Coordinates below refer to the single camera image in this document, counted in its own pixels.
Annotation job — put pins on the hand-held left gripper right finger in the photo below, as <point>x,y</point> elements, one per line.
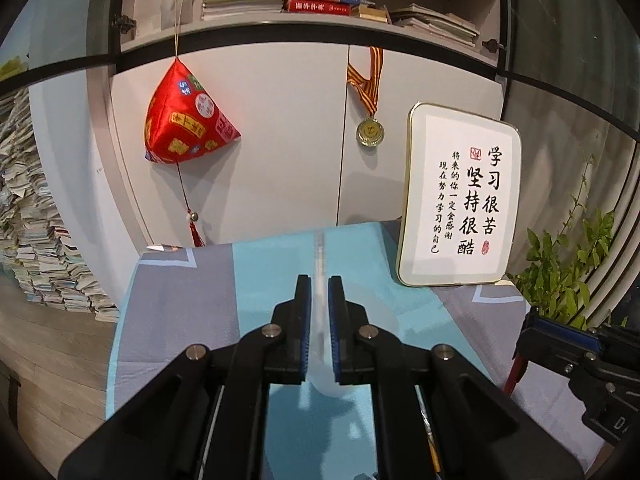
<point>334,340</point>

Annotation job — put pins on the red fabric hanging ornament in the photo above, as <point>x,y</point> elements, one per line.
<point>185,120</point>

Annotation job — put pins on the pile of books and papers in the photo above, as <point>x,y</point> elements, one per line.
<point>35,220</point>

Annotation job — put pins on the translucent plastic pen cup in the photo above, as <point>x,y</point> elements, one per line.
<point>319,310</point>

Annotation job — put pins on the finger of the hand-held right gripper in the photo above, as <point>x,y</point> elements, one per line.
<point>565,334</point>

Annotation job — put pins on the white translucent shelf container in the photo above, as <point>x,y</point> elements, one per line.
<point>176,6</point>

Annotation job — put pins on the yellow black pen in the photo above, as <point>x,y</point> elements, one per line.
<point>432,435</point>

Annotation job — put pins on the green leafy plant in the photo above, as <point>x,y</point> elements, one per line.
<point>560,280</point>

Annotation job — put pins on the thick red book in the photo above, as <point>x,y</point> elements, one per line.
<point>315,7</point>

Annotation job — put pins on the gold medal with striped ribbon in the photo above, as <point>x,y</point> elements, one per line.
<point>370,131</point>

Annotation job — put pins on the metal cabinet hinge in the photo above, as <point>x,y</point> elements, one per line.
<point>123,22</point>
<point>492,45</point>

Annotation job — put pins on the framed calligraphy board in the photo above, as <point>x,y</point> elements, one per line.
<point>457,200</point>

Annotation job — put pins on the red pen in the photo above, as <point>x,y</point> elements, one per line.
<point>515,370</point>

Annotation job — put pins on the blue grey patterned tablecloth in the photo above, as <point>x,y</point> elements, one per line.
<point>200,310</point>

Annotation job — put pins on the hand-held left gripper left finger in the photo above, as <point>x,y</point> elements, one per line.
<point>301,340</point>

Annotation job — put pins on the stack of grey magazines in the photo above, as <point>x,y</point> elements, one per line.
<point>440,25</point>

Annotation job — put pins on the beige book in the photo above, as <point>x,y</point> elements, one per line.
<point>372,12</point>

